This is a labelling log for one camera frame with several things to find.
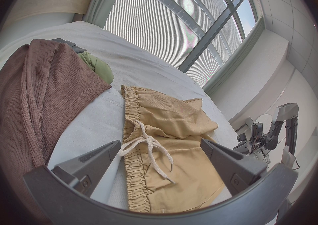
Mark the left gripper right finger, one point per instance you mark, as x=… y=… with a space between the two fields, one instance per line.
x=233 y=167

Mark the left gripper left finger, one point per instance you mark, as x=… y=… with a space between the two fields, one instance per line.
x=87 y=167

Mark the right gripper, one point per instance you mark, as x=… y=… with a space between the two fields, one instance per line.
x=243 y=148

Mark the mustard yellow shorts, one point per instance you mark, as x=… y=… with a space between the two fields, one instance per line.
x=169 y=119

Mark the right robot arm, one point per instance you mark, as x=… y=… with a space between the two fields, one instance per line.
x=256 y=132

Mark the bed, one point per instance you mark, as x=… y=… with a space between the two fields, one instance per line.
x=154 y=70

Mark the brown waffle garment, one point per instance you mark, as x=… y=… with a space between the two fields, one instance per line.
x=44 y=90

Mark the green garment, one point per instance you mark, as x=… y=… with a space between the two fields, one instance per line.
x=101 y=67

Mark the black garment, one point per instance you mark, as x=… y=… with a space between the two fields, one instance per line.
x=67 y=42

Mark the window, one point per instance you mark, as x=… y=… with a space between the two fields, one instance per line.
x=174 y=20

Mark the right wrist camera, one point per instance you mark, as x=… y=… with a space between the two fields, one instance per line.
x=241 y=137

